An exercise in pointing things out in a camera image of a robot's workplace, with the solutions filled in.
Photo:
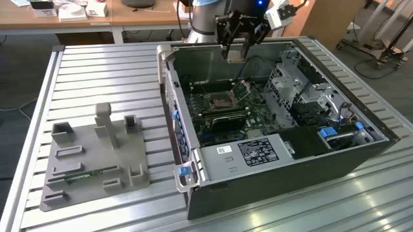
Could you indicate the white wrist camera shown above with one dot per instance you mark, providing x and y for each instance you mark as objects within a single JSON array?
[{"x": 278, "y": 14}]

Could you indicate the white printed box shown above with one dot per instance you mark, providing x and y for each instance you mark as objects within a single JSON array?
[{"x": 96, "y": 10}]

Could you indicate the silver power supply unit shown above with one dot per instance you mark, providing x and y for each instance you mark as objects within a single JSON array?
[{"x": 219, "y": 166}]

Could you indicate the blue expansion slot clip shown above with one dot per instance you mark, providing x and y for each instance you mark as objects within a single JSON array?
[{"x": 175, "y": 115}]

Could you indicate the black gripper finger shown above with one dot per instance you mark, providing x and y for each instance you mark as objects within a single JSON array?
[
  {"x": 246, "y": 48},
  {"x": 224, "y": 31}
]

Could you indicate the wheeled equipment cart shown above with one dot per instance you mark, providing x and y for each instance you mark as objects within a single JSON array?
[{"x": 370, "y": 46}]

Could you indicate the small blue clip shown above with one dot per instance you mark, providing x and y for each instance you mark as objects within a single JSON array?
[{"x": 358, "y": 126}]

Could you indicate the black open PC case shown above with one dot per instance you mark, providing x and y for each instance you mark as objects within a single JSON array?
[{"x": 274, "y": 193}]

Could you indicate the green RAM stick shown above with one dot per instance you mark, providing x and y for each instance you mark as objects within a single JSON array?
[{"x": 87, "y": 174}]

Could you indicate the silver metal tube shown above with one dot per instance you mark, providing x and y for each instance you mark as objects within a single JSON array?
[{"x": 342, "y": 137}]

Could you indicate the wooden cabinet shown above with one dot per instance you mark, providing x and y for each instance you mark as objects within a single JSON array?
[{"x": 331, "y": 21}]

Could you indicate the white round stand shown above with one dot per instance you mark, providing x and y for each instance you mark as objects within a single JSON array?
[{"x": 72, "y": 15}]

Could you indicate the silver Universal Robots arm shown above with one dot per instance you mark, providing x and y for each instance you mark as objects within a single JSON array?
[{"x": 206, "y": 21}]

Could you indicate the CPU socket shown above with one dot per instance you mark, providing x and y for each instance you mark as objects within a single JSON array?
[{"x": 222, "y": 101}]

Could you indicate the green motherboard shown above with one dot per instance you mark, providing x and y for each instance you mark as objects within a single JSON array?
[{"x": 258, "y": 113}]

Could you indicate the blue drive carrier latch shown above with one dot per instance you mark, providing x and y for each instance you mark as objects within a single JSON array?
[{"x": 327, "y": 133}]

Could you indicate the silver disk bay cage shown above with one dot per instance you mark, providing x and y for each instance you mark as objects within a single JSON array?
[{"x": 283, "y": 89}]

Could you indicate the dark round object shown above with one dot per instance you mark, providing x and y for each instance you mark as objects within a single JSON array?
[{"x": 138, "y": 3}]

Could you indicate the grey parts rack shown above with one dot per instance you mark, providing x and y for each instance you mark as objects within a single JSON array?
[{"x": 93, "y": 149}]

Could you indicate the silver-topped CPU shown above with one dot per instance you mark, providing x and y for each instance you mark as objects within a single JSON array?
[{"x": 235, "y": 59}]

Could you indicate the white box black top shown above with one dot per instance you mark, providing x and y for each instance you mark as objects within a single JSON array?
[{"x": 44, "y": 12}]

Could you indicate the small silver heatsink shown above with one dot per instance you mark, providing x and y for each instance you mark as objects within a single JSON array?
[{"x": 255, "y": 132}]

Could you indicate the black graphics card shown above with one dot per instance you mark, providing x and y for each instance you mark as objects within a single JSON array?
[{"x": 227, "y": 123}]

